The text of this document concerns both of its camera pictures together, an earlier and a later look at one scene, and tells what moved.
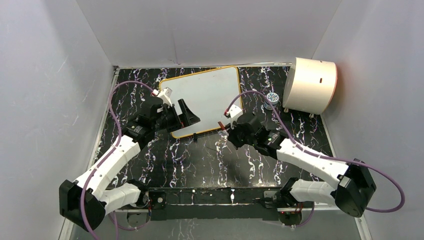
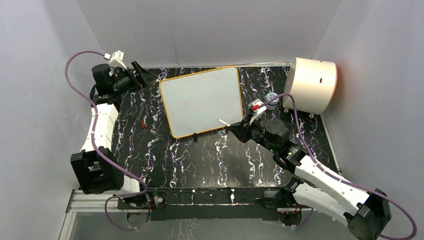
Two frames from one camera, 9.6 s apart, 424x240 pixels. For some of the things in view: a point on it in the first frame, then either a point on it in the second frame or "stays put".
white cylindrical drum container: x=310 y=86 stays put
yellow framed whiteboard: x=208 y=95 stays put
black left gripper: x=187 y=118 to x=146 y=78
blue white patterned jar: x=273 y=98 stays put
